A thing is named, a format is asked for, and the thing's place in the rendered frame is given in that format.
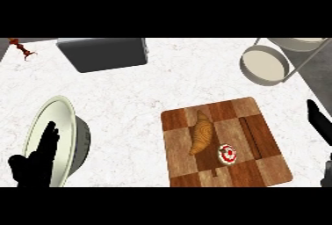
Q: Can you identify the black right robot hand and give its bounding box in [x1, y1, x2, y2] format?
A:
[306, 98, 332, 188]

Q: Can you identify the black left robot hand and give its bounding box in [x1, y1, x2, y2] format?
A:
[6, 120, 61, 188]

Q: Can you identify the golden croissant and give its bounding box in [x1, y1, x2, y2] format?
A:
[188, 109, 216, 156]

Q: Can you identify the checkered wooden cutting board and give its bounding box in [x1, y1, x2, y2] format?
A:
[160, 96, 295, 188]

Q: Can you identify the red brown small object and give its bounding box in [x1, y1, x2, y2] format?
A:
[8, 38, 39, 62]

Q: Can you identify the pale green bowl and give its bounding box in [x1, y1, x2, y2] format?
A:
[22, 95, 92, 188]

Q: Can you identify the dark grey box appliance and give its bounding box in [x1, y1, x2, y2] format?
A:
[56, 37, 151, 74]

